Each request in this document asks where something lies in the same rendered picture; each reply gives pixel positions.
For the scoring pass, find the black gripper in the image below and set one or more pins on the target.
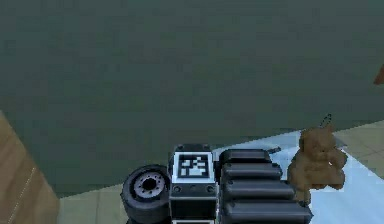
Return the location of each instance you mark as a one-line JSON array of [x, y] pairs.
[[146, 193]]

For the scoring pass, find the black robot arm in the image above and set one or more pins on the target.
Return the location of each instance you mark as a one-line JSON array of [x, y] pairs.
[[253, 190]]

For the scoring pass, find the brown wooden furniture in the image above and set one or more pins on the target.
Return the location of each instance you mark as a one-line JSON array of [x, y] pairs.
[[20, 180]]

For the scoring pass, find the brown teddy bear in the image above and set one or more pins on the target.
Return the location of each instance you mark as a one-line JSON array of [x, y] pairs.
[[316, 160]]

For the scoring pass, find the reddish brown object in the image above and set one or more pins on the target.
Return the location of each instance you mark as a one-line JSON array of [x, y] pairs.
[[380, 77]]

